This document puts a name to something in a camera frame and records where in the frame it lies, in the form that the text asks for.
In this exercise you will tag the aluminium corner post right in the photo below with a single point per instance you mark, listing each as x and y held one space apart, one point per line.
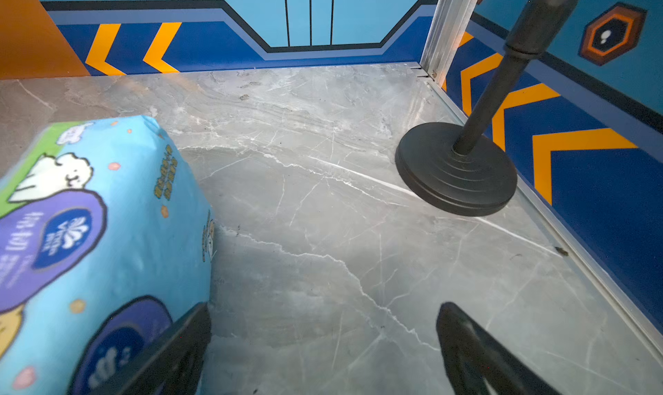
450 20

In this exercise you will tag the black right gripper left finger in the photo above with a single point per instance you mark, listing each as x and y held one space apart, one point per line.
173 364

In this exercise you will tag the black round-base stand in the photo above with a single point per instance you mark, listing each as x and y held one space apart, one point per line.
456 168

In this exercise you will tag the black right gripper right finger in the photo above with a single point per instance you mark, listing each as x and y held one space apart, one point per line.
476 363

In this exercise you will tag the blue cartoon tissue pack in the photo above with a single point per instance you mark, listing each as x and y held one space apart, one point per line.
106 241

